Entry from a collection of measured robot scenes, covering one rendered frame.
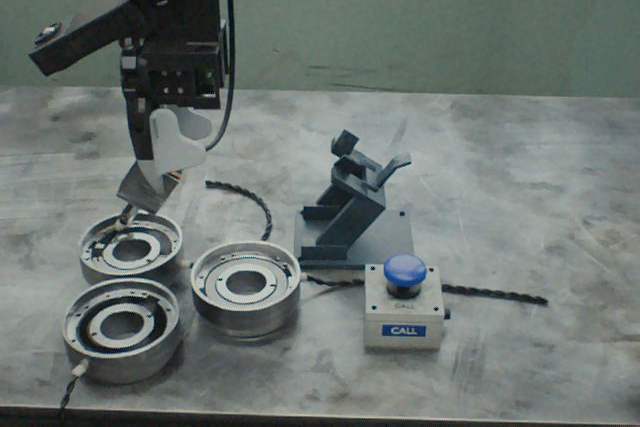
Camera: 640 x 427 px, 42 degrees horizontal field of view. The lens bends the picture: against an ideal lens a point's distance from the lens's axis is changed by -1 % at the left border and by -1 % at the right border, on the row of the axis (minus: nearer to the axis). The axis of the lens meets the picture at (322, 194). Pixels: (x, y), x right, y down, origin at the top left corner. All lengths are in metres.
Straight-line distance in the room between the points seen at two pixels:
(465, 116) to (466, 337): 0.44
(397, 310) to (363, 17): 1.70
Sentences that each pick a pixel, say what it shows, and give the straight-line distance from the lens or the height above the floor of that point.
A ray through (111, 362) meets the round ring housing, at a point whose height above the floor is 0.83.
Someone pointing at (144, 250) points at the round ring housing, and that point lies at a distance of 0.90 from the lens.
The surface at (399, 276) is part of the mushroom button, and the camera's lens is 0.76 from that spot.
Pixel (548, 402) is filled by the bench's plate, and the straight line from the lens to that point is 0.77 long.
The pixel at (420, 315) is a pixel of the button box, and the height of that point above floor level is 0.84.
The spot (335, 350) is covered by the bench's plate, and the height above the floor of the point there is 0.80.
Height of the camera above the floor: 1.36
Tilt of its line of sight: 34 degrees down
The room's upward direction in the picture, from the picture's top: straight up
